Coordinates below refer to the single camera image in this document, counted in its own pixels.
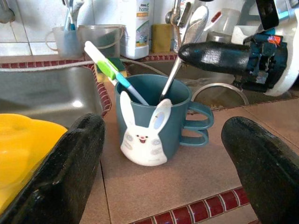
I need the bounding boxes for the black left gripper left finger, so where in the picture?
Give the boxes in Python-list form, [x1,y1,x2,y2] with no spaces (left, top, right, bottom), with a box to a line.
[0,113,106,224]

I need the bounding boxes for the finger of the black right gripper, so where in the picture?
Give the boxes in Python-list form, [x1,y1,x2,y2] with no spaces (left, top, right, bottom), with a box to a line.
[178,42,252,76]

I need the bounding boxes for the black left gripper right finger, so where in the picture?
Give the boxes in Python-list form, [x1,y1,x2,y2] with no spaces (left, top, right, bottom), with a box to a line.
[221,116,299,224]

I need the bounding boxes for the metal spoon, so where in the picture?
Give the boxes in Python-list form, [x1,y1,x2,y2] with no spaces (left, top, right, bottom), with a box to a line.
[159,5,210,102]

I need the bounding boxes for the yellow plastic bowl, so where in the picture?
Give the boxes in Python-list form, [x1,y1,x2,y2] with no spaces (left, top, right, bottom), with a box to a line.
[0,113,68,215]

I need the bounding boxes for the teal bunny mug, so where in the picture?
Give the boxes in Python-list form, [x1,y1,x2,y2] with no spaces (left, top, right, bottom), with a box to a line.
[114,74,214,167]

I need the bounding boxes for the white green blue utensil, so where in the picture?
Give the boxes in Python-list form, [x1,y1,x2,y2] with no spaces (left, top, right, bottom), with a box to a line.
[84,41,150,106]

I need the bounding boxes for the round steel rim pan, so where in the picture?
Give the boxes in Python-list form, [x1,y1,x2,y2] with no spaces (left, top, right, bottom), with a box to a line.
[191,83,250,107]

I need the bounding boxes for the small labelled bottle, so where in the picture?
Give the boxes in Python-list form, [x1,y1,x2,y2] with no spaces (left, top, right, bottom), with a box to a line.
[172,23,187,53]

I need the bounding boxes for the steel sink basin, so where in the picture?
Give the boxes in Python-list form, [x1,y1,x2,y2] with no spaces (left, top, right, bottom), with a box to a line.
[127,59,299,110]
[0,66,103,128]

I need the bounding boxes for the white detergent bottle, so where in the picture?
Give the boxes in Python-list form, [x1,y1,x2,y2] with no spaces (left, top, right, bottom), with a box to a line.
[120,0,150,60]

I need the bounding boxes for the yellow green sponge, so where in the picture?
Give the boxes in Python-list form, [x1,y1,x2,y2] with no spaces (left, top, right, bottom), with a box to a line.
[95,57,128,82]

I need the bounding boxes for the dark green scouring pad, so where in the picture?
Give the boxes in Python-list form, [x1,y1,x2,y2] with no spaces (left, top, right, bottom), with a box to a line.
[95,35,121,54]

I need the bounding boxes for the translucent plastic cup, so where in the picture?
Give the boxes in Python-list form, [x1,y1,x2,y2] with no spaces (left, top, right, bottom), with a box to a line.
[44,26,81,59]

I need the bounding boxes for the clear plastic jug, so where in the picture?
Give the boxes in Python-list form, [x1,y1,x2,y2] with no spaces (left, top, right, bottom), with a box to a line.
[78,24,126,59]

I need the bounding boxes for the blue white toothbrush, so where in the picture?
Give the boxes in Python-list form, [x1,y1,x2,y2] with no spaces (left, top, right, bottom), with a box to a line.
[62,0,77,31]

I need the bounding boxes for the white toothpaste tube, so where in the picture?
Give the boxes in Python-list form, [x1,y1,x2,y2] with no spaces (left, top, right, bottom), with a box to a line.
[70,0,85,24]

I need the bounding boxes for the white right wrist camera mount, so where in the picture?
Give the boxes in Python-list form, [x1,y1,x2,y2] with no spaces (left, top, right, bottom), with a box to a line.
[242,0,299,97]

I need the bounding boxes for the grey wall tap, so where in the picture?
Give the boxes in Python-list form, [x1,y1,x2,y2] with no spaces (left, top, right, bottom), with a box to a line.
[0,0,15,24]

